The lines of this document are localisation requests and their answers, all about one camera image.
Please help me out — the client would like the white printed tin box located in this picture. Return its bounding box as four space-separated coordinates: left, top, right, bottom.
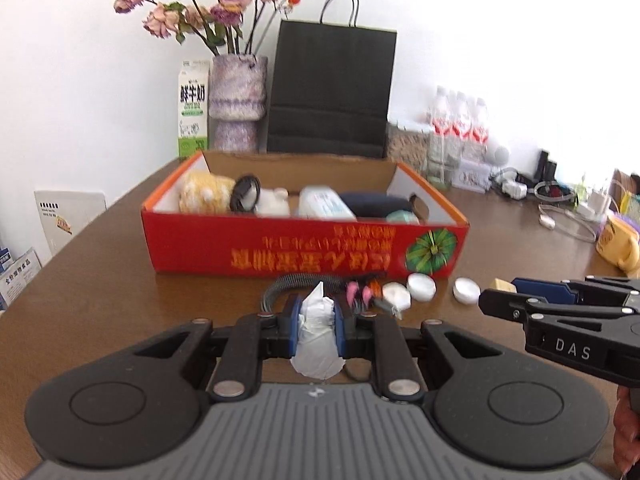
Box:
452 159 494 194

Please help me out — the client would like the dried pink rose bouquet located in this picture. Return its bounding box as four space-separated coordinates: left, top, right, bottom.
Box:
113 0 301 57

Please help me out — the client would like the clear jar of seeds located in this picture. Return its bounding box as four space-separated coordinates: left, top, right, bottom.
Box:
387 120 434 174

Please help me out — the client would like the white puck charging cable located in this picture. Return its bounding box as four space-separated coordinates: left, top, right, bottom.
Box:
538 204 597 242

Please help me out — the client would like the yellow white plush toy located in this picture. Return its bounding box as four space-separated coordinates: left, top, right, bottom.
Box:
178 169 291 219

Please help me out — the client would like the thin black cable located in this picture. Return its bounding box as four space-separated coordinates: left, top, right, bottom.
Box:
229 173 262 213

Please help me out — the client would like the white green milk carton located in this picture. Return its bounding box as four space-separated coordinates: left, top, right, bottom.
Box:
177 58 211 159

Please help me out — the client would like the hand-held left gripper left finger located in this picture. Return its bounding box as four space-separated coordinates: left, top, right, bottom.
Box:
124 294 302 402

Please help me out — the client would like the white round cap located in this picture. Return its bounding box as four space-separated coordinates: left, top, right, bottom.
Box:
406 272 437 303
382 281 412 312
453 277 481 305

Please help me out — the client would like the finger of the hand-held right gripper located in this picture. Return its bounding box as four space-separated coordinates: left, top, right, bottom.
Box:
512 275 640 311
478 290 640 333

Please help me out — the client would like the braided black grey cable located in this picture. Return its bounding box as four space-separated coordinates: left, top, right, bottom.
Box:
259 273 389 312

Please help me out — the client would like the white plastic bottle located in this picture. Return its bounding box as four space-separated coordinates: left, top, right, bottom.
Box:
297 185 358 221

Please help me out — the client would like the purple textured vase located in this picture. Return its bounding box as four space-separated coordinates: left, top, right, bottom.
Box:
207 53 269 153

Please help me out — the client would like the white wall plug charger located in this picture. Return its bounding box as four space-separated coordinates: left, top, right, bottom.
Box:
579 189 609 222

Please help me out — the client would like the navy blue pouch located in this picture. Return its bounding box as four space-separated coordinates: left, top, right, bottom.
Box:
339 190 412 219

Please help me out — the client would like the clear drinking glass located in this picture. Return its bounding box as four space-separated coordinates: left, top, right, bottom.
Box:
427 132 461 189

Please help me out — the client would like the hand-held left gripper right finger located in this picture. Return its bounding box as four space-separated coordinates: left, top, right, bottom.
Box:
333 297 507 402

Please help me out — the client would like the blue white packet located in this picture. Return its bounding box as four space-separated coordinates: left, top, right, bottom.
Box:
0 246 44 312

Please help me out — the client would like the red cardboard box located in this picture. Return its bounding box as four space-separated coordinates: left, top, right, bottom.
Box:
140 149 471 280

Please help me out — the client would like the person's right hand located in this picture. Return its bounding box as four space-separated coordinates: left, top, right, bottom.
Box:
612 384 640 477

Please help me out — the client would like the black paper bag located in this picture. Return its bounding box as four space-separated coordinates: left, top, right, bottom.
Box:
266 0 399 160

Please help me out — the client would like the yellow mug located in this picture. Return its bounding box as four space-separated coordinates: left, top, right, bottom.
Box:
595 211 640 277

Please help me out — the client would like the black upright device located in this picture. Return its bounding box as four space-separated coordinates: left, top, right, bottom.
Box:
534 149 559 182

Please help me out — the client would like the pink hair clip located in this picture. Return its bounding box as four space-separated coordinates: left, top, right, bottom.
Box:
346 281 384 307

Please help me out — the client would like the white tissue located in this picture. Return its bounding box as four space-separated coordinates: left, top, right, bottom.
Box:
289 281 346 380

